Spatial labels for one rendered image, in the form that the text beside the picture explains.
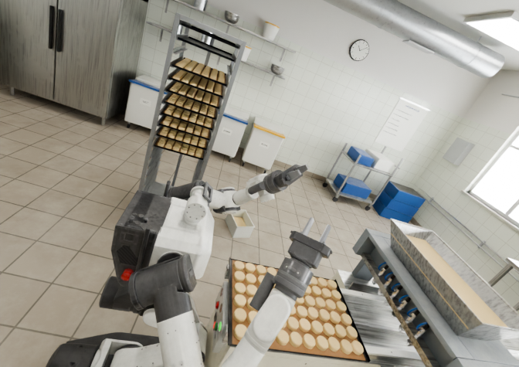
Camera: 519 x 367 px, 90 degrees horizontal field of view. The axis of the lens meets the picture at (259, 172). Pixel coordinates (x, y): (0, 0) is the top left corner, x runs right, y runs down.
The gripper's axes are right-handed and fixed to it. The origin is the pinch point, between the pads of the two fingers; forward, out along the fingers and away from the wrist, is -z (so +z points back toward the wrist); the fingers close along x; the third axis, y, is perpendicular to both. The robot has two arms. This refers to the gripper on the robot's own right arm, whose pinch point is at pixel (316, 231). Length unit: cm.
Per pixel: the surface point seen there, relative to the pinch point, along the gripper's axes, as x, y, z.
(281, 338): 5, 39, 33
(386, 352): -29, 75, 17
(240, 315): 21, 32, 34
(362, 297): -12, 88, -1
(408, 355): -37, 83, 12
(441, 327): -42, 56, -1
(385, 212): 24, 414, -200
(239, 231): 123, 170, -12
